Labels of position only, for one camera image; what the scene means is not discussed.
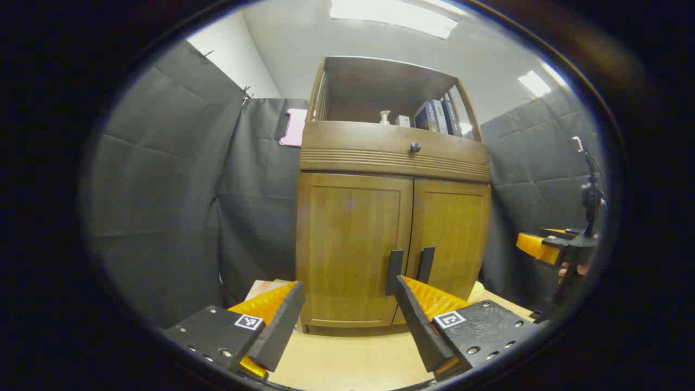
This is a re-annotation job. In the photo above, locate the wooden cabinet door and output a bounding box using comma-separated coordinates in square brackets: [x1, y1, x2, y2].
[392, 179, 492, 325]
[298, 173, 414, 328]

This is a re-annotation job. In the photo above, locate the dark blue book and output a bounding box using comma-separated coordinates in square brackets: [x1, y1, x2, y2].
[414, 100, 436, 132]

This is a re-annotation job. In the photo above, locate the small ceiling light panel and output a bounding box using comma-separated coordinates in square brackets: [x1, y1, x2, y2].
[517, 71, 552, 98]

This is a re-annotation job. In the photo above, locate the grey spine book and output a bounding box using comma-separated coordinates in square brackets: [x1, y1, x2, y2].
[432, 99, 450, 135]

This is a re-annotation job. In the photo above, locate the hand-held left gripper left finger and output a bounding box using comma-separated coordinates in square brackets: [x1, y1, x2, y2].
[165, 281, 306, 381]

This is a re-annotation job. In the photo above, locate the black backdrop cloth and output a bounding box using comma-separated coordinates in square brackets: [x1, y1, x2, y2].
[90, 39, 606, 329]

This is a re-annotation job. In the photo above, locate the wooden drawer with black knob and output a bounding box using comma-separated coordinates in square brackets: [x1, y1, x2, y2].
[300, 121, 491, 182]

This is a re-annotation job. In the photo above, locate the stack of paper booklets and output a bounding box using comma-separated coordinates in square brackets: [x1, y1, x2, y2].
[244, 280, 296, 303]

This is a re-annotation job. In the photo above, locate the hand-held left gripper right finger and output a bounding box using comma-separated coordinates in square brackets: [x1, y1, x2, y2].
[395, 275, 544, 382]

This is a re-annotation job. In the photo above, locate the large ceiling light panel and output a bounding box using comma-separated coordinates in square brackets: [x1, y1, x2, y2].
[330, 0, 458, 40]

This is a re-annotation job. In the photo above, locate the wooden double-door shoe cabinet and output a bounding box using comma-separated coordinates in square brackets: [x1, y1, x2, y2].
[295, 55, 492, 335]

